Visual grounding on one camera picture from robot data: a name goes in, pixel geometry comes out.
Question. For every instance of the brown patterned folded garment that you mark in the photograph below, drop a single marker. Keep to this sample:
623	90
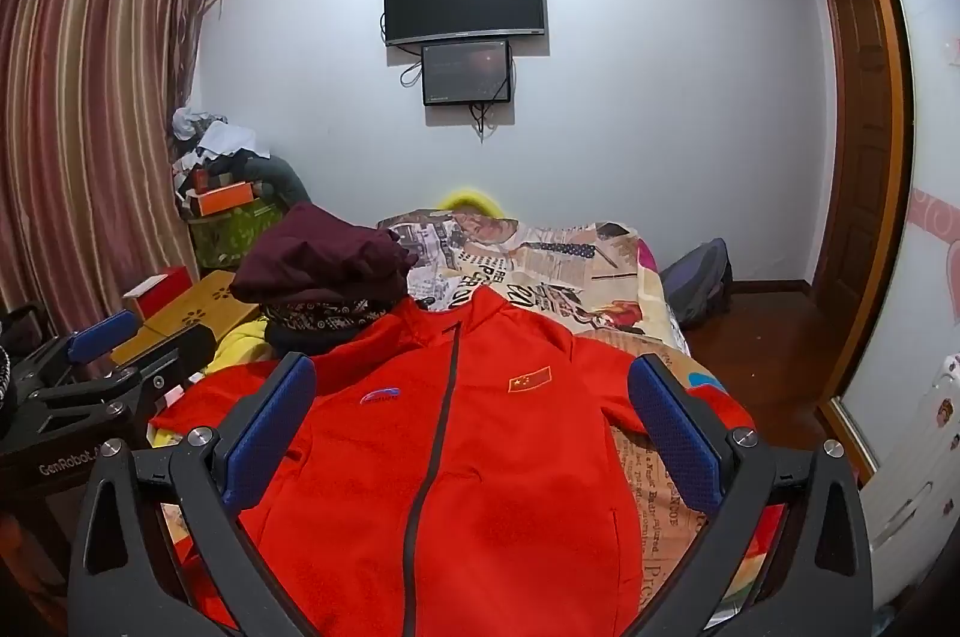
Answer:
330	312

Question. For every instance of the small black wall monitor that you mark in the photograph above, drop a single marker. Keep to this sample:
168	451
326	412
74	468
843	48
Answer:
466	73

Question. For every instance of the yellow garment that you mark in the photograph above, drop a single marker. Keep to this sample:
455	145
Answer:
240	344

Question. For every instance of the yellow-green pillow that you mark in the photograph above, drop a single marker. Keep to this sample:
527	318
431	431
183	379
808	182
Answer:
474	202

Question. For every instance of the black folded garment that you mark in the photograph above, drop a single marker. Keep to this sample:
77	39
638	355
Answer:
315	338

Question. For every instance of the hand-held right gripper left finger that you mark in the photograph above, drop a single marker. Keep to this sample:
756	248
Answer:
270	431

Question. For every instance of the white stickered cabinet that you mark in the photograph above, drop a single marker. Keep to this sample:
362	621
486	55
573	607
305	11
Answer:
915	479

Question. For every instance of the red box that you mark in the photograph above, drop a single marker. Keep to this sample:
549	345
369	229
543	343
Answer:
161	292

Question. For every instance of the striped red curtain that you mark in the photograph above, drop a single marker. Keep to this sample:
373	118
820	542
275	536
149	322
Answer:
82	112

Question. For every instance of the dark grey cloth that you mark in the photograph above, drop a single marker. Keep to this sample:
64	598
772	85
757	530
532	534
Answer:
281	183

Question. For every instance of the wooden door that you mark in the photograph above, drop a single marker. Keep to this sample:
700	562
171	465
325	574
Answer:
862	179

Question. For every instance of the orange box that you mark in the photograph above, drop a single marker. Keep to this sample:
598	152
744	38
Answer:
221	199

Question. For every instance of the green patterned box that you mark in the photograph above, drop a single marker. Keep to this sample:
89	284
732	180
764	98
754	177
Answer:
225	239

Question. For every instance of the wooden folding table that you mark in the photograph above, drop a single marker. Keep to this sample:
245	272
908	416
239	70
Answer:
195	303

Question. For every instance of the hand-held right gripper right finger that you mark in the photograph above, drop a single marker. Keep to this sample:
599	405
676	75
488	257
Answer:
675	434

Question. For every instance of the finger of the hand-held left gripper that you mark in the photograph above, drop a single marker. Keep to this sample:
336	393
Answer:
184	355
101	335

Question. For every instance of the maroon folded garment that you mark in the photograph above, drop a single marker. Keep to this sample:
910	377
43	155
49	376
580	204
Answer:
322	254

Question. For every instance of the grey backpack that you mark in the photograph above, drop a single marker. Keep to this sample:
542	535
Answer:
697	284

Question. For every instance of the printed bed sheet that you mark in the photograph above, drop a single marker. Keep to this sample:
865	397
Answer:
555	277

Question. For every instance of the red zip jacket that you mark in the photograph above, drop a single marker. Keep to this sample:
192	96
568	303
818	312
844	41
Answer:
510	494

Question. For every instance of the pile of clutter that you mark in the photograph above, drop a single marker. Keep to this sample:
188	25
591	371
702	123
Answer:
206	145

